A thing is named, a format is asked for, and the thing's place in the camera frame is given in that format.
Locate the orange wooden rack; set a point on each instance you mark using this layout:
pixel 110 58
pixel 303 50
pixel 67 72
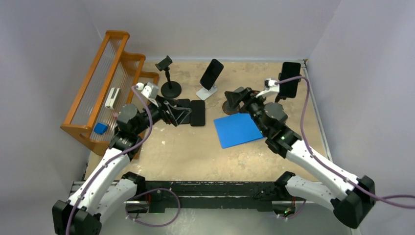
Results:
pixel 112 66

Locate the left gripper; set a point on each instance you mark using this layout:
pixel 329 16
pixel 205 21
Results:
pixel 176 113

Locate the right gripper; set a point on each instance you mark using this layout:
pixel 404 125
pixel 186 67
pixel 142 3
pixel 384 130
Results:
pixel 247 96

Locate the tall black phone stand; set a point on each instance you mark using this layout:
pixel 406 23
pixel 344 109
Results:
pixel 288 89

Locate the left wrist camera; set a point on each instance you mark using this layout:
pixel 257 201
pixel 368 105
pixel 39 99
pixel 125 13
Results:
pixel 149 91

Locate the white rectangular device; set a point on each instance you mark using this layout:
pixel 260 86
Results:
pixel 112 98

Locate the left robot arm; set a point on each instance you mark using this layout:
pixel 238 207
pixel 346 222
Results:
pixel 85 211

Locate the blue small block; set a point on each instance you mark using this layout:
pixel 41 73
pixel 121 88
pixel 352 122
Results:
pixel 100 128

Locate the blue mat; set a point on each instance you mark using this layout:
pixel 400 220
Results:
pixel 236 129

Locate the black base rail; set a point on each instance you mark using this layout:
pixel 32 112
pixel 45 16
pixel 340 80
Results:
pixel 216 195

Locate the white phone stand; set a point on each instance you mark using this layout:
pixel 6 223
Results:
pixel 204 93

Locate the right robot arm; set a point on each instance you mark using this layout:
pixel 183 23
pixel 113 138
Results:
pixel 337 190

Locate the black round-base phone stand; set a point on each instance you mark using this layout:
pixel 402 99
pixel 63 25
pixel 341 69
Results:
pixel 170 89

